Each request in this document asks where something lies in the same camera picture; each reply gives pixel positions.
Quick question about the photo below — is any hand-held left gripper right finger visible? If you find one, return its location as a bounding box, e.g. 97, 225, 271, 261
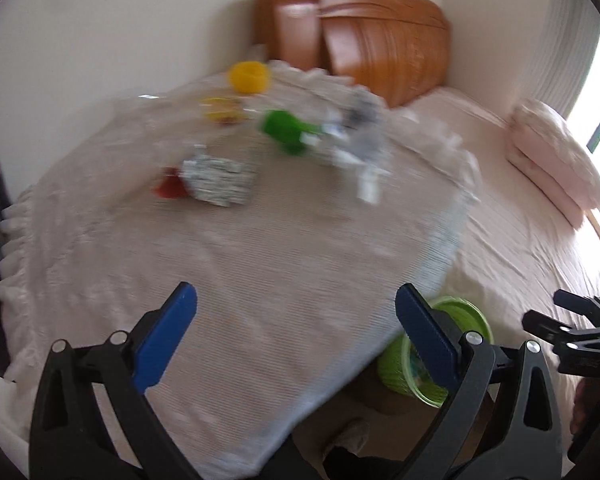
394, 282, 566, 480

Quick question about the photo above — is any white pleated curtain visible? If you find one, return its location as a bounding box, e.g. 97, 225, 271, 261
522, 0, 600, 126

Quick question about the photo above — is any white paper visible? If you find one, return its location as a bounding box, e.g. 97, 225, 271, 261
330, 146, 396, 206

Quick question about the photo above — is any wooden headboard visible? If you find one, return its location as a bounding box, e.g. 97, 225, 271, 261
254, 0, 452, 109

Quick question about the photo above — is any green plastic basket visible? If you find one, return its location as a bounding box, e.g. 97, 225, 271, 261
377, 296, 493, 407

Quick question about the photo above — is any white lace tablecloth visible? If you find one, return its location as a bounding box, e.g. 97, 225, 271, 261
0, 60, 482, 472

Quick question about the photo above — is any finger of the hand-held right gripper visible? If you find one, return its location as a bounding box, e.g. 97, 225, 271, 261
522, 310, 588, 356
553, 288, 600, 333

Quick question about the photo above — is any yellow and red wrapper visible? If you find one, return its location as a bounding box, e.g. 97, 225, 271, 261
202, 97, 249, 126

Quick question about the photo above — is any person's right hand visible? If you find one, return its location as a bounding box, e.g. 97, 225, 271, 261
572, 380, 600, 433

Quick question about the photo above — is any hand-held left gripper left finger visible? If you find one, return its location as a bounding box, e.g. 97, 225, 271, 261
28, 281, 201, 480

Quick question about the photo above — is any yellow plastic cup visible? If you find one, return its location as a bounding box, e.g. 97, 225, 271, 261
229, 60, 272, 94

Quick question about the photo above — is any green plastic bottle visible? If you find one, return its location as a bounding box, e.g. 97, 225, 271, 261
260, 110, 326, 156

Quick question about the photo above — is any bed with pink sheet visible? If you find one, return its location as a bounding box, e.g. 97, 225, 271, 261
370, 85, 600, 461

